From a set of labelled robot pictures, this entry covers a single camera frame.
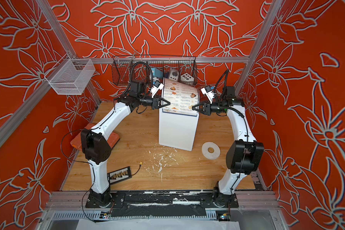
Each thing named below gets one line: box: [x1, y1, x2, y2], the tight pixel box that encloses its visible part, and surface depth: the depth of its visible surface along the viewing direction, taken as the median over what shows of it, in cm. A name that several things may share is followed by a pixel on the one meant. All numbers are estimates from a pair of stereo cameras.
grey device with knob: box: [168, 68, 180, 81], surface depth 94 cm
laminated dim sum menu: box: [158, 77, 200, 117], surface depth 77 cm
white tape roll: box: [201, 141, 221, 160], surface depth 92 cm
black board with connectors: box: [107, 165, 132, 185], surface depth 82 cm
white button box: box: [180, 72, 195, 82], surface depth 96 cm
